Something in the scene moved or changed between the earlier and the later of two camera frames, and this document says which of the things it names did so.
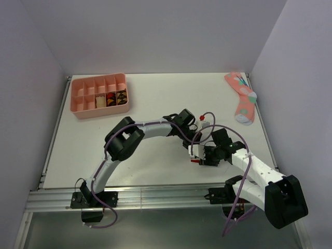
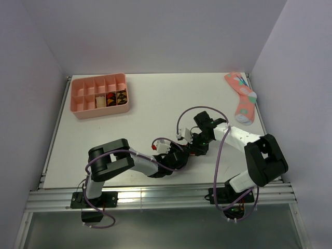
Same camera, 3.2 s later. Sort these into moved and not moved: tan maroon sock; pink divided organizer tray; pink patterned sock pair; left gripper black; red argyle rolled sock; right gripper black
Moved: left gripper black; right gripper black
Not moved: red argyle rolled sock; pink divided organizer tray; pink patterned sock pair; tan maroon sock
